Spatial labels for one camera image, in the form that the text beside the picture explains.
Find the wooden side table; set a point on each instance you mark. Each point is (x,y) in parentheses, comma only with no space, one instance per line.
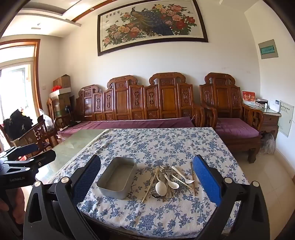
(269,120)

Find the wooden door frame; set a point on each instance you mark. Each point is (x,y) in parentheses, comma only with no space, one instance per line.
(36,73)

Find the red artificial flowers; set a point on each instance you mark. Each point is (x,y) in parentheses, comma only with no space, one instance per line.
(57,88)

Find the square purple seat cushion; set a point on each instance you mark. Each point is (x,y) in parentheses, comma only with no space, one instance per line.
(237,130)

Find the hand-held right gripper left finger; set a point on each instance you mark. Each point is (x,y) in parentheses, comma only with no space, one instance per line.
(87,177)

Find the tissue box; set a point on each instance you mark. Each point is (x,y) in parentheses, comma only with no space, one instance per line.
(261,102)

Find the grey wall panel box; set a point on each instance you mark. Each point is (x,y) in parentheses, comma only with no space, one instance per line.
(268,49)

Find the blue floral tablecloth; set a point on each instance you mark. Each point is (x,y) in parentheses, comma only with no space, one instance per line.
(149,147)

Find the clear plastic bag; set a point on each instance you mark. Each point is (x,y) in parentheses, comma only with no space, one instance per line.
(267,144)

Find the dark brown chopstick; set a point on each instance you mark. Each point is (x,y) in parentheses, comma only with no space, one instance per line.
(192,175)

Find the person's left hand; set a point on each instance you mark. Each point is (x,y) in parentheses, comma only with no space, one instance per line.
(16,203)

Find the metal fork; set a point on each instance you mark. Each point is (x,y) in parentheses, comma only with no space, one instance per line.
(166,177)

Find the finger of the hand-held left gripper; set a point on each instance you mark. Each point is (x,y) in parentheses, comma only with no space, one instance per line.
(23,151)
(43,158)

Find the small white spoon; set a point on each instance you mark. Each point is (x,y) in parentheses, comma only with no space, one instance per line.
(169,195)

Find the white electronic device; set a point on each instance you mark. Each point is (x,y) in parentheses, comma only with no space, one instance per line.
(274,105)

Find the white distribution box door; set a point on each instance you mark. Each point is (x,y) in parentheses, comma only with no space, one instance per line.
(285,118)

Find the framed peacock painting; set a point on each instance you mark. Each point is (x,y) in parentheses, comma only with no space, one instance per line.
(152,23)

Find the carved wooden armchair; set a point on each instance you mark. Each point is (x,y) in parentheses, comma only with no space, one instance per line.
(221,97)

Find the carved wooden dining chair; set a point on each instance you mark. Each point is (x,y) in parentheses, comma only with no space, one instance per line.
(38,135)
(51,110)

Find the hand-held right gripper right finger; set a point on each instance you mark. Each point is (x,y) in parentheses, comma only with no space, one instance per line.
(207,182)

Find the white ceramic spoon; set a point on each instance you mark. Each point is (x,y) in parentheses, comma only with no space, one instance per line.
(174,185)

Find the white plastic fork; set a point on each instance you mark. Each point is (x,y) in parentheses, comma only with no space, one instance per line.
(182,175)

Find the white plastic spoon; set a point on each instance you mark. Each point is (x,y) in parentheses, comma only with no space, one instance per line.
(160,188)

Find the black clothing pile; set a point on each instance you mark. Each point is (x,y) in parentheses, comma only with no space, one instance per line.
(18,123)

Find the carved wooden sofa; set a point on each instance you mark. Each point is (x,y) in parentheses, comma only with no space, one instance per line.
(138,99)

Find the rectangular metal tray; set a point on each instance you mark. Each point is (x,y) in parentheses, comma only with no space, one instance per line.
(115,177)

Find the light wooden chopstick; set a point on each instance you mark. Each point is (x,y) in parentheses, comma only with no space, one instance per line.
(182,182)
(147,190)

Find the white plastic bag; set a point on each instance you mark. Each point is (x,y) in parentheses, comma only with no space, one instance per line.
(47,120)

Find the brown cardboard box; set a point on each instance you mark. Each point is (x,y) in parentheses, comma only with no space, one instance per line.
(62,81)

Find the long purple seat cushion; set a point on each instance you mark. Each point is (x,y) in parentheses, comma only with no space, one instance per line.
(129,125)

